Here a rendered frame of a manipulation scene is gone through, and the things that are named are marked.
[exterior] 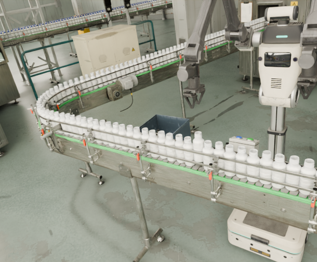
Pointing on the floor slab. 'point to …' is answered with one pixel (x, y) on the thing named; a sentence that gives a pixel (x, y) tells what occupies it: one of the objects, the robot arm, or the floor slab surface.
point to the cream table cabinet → (106, 48)
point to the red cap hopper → (17, 44)
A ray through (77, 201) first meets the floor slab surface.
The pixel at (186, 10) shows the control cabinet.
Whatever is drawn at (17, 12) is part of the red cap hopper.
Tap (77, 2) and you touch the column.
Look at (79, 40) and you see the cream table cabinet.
